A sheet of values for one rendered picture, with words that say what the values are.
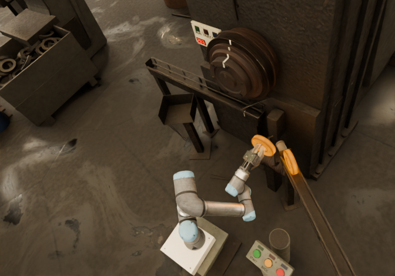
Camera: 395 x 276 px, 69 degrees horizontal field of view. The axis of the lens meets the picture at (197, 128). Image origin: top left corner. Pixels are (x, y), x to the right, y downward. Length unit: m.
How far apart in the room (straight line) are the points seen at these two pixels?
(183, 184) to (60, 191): 2.01
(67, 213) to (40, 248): 0.36
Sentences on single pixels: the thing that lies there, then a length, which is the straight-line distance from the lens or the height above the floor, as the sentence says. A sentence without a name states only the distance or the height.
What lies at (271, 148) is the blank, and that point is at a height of 0.87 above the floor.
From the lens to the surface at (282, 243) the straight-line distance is 1.89.
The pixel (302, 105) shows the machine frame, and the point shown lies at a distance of 1.90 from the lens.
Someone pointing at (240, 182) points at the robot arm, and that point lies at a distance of 1.70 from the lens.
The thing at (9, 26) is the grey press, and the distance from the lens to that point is 4.54.
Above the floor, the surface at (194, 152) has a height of 0.01.
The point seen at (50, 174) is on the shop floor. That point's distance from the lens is 3.56.
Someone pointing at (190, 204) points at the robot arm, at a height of 0.99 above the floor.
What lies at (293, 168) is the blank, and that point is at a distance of 1.80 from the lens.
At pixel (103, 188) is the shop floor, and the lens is 3.07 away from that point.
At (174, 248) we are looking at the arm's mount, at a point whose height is 0.38.
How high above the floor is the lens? 2.35
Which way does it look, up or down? 52 degrees down
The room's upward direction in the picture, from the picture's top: 24 degrees counter-clockwise
